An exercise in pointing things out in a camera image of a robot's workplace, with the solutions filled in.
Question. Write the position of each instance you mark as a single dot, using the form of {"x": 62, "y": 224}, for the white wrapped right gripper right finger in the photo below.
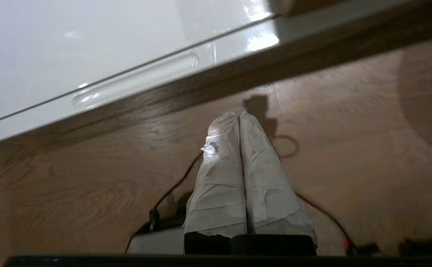
{"x": 267, "y": 185}

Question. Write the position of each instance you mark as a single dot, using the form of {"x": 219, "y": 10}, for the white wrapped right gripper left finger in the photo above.
{"x": 219, "y": 185}

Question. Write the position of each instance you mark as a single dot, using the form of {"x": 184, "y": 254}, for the glossy white cabinet drawer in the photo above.
{"x": 164, "y": 74}

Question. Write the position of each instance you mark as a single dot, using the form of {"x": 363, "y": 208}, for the silver and black robot base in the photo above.
{"x": 160, "y": 241}

